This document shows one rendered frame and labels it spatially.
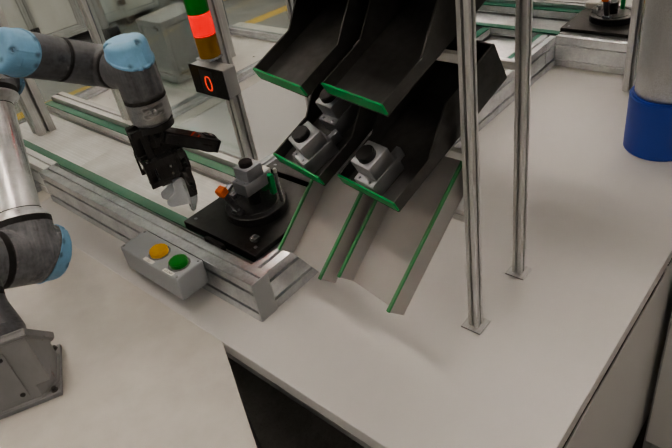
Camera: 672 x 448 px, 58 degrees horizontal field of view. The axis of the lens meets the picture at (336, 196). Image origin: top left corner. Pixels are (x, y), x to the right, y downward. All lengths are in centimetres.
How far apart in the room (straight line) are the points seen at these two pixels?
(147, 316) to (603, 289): 92
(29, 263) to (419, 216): 76
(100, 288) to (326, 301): 54
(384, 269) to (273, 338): 29
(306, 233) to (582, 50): 123
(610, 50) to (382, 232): 120
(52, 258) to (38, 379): 24
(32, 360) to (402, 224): 70
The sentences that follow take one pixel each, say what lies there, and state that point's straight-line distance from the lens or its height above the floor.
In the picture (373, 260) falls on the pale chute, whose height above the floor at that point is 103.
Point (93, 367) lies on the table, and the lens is 133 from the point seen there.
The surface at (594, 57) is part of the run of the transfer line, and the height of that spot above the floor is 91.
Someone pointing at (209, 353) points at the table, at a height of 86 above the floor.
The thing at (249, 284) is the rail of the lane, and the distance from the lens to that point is 120.
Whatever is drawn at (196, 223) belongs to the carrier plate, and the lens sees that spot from 139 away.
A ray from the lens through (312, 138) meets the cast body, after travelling 99.
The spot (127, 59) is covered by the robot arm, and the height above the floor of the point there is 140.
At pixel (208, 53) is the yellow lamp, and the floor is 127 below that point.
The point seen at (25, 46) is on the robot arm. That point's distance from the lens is 109.
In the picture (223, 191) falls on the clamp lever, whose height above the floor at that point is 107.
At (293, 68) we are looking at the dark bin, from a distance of 99.
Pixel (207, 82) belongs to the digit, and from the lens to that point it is 146.
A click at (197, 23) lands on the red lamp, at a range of 141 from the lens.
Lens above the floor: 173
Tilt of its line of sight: 34 degrees down
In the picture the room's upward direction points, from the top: 10 degrees counter-clockwise
